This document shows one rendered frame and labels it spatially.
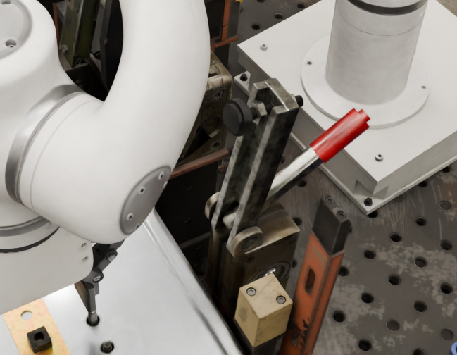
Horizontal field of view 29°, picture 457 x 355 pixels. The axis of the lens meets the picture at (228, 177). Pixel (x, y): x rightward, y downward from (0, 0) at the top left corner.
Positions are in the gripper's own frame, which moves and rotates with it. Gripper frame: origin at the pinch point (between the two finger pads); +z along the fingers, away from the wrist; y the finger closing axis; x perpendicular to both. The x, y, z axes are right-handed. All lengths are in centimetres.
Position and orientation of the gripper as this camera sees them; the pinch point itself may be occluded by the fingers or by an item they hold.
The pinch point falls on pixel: (33, 315)
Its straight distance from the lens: 75.3
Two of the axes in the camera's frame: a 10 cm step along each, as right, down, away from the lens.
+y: -8.6, 3.5, -3.6
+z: -0.7, 6.2, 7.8
